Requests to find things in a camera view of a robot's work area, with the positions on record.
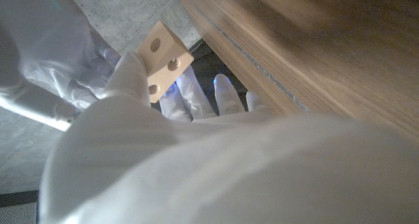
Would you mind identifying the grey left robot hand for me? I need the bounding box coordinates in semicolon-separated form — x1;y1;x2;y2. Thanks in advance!
37;52;419;224

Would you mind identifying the wooden table board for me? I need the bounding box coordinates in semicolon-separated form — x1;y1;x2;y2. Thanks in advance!
196;7;310;113

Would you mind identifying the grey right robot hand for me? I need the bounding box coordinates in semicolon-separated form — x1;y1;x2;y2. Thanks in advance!
0;0;122;110

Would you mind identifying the grey perforated metal panel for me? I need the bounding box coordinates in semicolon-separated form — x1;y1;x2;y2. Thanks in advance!
0;202;39;224

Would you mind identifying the wooden block with holes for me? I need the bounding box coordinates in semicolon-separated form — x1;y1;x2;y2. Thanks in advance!
136;20;194;103

